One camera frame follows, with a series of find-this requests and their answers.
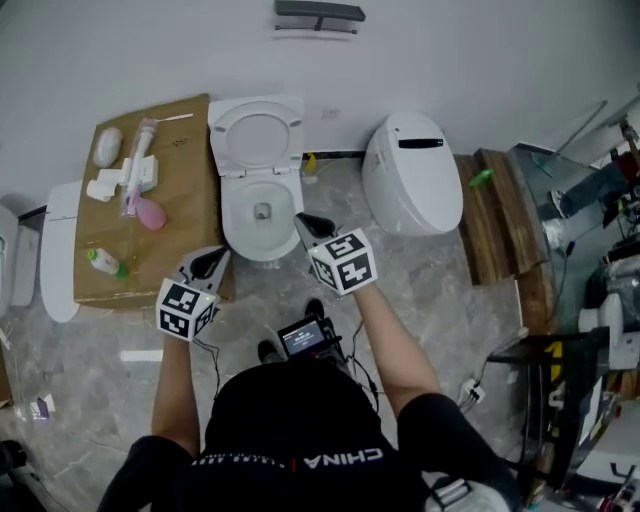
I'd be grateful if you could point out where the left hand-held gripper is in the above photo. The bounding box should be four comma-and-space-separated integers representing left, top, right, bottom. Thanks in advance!
155, 244, 232, 343

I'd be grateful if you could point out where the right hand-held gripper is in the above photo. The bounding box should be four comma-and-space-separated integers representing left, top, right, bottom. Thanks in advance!
293, 212, 378, 297

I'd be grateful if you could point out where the white toilet lid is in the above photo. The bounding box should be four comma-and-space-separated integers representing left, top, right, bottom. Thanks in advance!
207, 95, 306, 177

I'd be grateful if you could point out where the person's left forearm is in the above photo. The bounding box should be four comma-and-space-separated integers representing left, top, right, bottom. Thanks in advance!
151, 332, 201, 459

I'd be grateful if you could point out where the person's right forearm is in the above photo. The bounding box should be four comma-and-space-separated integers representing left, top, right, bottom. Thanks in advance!
352, 284, 444, 434

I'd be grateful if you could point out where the white toilet with tank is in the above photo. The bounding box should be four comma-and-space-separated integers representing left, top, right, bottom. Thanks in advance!
207, 94, 306, 263

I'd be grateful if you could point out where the white oval smart toilet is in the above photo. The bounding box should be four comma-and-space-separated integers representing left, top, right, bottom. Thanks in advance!
361, 111, 465, 238

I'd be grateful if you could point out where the white low tankless toilet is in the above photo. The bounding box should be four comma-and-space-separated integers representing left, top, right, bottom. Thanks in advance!
39, 180, 84, 324

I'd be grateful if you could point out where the white compact toilet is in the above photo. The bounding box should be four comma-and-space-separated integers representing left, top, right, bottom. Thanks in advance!
0, 204, 41, 319

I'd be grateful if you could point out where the large cardboard box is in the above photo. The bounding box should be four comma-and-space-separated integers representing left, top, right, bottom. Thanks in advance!
73, 93, 236, 310

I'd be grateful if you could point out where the pink spray bottle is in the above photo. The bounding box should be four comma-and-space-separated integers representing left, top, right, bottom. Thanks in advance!
130, 194, 168, 231

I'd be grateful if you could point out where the person's right leg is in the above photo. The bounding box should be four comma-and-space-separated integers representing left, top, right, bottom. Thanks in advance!
303, 298, 351, 371

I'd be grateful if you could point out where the white bottle with green cap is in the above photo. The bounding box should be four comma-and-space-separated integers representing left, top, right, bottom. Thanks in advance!
85, 248, 130, 280

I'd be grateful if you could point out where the small white box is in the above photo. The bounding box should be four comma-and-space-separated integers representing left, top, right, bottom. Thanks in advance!
119, 154, 160, 194

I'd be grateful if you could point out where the white paper roll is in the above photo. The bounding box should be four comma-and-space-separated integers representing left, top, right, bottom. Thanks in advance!
86, 168, 121, 203

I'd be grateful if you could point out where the clear bag with brush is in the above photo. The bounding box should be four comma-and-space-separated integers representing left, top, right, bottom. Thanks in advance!
118, 118, 159, 219

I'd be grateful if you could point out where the wooden step platform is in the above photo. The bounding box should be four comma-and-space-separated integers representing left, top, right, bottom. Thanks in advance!
453, 147, 549, 286

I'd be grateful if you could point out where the person's black shirt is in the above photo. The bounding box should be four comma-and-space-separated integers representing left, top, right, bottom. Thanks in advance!
97, 362, 521, 512

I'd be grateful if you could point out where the small purple item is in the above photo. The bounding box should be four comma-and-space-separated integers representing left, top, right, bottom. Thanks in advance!
30, 393, 56, 420

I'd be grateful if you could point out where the white power strip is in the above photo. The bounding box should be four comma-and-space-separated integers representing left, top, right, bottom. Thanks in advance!
458, 378, 487, 405

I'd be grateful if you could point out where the dark grey towel rack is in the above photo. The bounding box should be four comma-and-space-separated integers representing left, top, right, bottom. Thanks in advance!
273, 0, 367, 35

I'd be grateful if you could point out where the grey metal ramp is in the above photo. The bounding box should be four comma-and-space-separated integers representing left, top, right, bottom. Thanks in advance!
507, 142, 601, 261

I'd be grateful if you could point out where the white ceramic fixture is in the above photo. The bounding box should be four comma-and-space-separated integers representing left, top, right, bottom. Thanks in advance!
577, 292, 626, 371

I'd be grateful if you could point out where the thin black cable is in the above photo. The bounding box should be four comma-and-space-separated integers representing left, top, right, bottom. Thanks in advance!
344, 319, 381, 416
192, 338, 221, 401

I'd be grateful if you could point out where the black recorder monitor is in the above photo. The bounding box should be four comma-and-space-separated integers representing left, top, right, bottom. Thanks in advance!
276, 314, 344, 359

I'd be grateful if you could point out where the black metal cart frame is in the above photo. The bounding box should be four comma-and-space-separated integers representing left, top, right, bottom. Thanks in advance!
487, 327, 616, 491

